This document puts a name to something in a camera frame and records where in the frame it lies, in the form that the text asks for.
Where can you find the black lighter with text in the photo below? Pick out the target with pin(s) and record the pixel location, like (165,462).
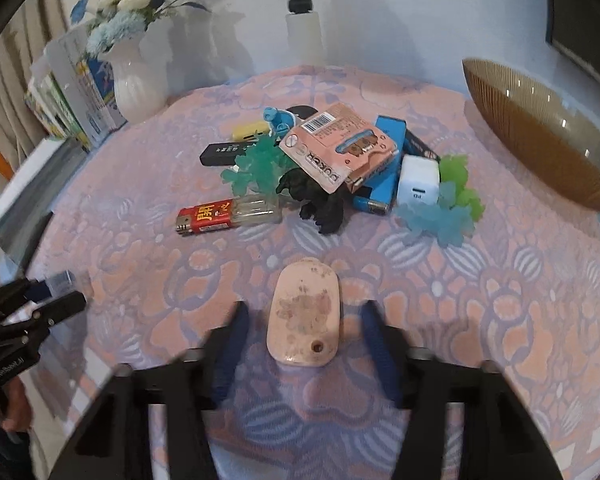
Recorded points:
(222,154)

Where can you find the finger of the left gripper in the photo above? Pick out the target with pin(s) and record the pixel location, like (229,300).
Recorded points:
(16,294)
(50,314)

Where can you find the yellow small box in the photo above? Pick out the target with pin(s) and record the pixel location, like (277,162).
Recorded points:
(250,132)

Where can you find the pink Durex box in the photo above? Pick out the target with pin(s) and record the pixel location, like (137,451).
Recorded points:
(339,148)

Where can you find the white charger cube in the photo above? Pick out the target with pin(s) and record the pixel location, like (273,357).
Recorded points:
(419,181)

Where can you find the light blue jelly toy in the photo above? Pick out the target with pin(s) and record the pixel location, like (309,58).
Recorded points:
(444,220)

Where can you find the pink floral oval case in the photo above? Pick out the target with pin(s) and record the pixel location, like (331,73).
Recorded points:
(304,320)

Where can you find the blue white artificial flowers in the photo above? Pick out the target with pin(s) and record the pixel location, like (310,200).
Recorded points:
(109,22)

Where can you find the amber ribbed glass bowl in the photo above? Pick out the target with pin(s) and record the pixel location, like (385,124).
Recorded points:
(541,128)

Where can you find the blue rectangular box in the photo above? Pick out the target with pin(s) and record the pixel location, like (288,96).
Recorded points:
(375,196)

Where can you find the pink patterned table cloth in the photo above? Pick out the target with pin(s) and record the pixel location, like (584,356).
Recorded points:
(523,290)

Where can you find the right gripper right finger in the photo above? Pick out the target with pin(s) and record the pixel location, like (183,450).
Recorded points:
(500,438)

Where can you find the black rectangular box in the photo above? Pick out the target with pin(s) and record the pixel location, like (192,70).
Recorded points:
(414,146)

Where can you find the green jelly toy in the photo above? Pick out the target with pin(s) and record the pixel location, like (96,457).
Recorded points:
(454,169)

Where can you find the blue small toy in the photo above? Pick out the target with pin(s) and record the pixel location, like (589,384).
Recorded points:
(279,121)

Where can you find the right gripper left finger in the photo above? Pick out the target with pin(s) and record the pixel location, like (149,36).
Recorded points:
(112,439)

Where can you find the red transparent lighter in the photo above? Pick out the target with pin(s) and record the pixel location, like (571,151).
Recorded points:
(249,210)

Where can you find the white lamp pole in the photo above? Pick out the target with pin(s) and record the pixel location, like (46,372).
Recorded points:
(304,33)

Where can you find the teal jelly toy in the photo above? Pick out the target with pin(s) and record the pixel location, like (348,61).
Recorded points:
(259,169)

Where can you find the black toy figure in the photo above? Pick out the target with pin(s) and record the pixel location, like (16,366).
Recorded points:
(325,209)

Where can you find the person left hand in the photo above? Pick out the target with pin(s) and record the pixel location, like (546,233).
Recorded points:
(18,416)

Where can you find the stack of books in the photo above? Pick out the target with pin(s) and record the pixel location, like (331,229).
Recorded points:
(51,114)

